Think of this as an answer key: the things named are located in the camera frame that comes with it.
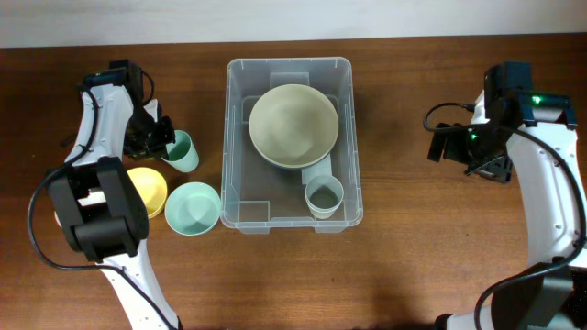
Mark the beige bowl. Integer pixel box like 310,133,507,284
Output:
249,84,339,166

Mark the cream plastic cup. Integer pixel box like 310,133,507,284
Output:
309,206,338,220

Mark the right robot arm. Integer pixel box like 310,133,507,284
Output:
424,61,586,329

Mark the grey plastic cup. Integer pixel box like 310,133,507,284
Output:
305,176,344,209

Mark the dark blue bowl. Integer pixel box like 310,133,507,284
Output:
258,152,324,171

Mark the mint green small bowl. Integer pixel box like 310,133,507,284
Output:
164,182,221,236

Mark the mint green plastic cup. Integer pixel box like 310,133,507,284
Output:
161,130,199,173

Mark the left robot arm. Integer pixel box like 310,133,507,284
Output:
41,60,182,329

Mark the yellow small bowl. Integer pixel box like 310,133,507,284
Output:
127,167,168,219

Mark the clear plastic storage bin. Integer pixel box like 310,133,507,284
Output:
221,57,363,234

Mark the white label in bin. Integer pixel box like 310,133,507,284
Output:
301,155,332,185

